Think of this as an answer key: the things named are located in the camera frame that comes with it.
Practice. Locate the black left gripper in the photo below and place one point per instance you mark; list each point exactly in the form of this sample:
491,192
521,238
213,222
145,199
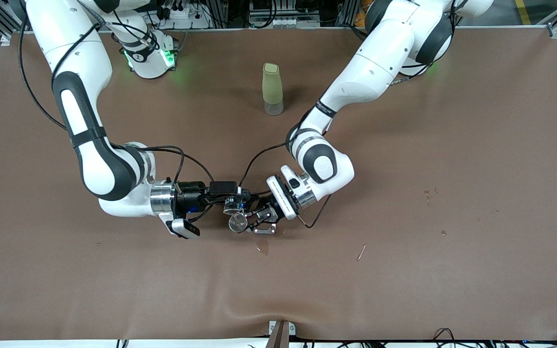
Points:
272,205

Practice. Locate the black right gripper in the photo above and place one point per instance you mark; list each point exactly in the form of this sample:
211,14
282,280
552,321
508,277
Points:
187,195

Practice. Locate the clear glass cup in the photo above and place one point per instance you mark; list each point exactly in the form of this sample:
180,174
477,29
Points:
233,207

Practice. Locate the metal double jigger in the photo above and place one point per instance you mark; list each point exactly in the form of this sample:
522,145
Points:
238,224

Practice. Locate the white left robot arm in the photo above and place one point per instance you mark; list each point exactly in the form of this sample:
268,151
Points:
380,63

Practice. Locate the elongated liquid puddle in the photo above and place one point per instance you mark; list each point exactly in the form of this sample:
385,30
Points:
262,247

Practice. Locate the small pale stick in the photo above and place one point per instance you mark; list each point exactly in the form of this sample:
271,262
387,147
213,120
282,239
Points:
361,252

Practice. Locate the green frosted bottle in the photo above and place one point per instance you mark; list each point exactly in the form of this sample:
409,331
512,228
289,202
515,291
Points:
272,87

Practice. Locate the brown table cloth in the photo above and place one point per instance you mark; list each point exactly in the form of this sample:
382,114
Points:
162,299

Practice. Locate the white power strip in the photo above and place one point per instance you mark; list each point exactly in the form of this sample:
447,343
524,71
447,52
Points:
189,20

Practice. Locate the orange snack bags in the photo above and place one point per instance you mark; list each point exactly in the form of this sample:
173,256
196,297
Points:
363,14

